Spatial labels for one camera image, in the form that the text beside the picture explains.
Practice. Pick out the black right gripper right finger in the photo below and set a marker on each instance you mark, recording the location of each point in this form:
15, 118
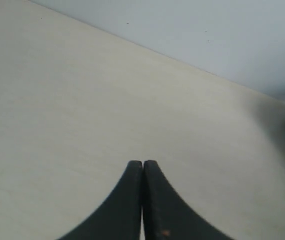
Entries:
166, 216

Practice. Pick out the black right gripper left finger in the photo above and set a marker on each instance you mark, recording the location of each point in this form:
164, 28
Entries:
119, 216

